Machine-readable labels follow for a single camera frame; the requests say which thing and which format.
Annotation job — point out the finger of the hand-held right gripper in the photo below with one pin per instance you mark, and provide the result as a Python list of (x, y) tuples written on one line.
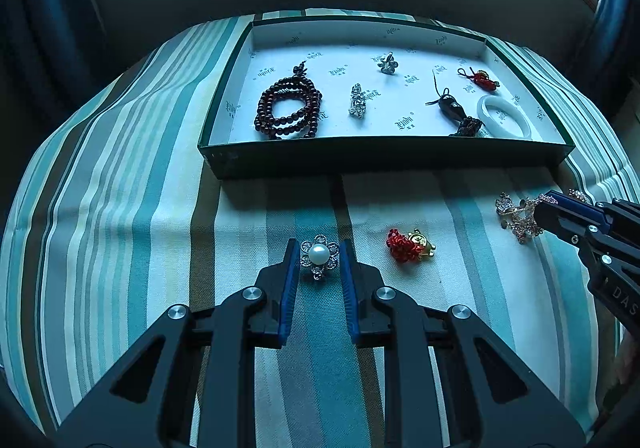
[(560, 223), (575, 203)]

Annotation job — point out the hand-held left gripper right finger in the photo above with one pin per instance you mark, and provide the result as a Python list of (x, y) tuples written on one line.
[(348, 288)]

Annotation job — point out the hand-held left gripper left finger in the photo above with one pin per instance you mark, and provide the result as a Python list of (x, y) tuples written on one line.
[(290, 288)]

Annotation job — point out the pearl flower brooch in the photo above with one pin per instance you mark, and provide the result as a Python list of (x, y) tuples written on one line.
[(318, 255)]

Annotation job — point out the white bangle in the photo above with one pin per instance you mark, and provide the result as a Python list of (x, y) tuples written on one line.
[(500, 101)]

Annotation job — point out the small red knot charm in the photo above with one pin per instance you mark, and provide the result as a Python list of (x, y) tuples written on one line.
[(482, 79)]

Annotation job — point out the rhinestone hair clip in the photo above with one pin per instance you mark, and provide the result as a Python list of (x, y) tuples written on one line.
[(357, 100)]

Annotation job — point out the green shallow box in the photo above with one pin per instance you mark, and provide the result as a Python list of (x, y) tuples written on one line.
[(410, 107)]

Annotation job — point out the small silver pendant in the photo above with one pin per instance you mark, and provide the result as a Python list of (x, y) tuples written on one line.
[(387, 65)]

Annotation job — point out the red and gold charm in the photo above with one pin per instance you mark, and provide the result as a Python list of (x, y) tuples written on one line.
[(397, 245)]

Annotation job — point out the striped tablecloth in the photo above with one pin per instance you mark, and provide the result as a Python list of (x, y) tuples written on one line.
[(125, 177)]

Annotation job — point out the blue curtain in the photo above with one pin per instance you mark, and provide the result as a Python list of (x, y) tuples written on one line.
[(55, 2), (612, 2)]

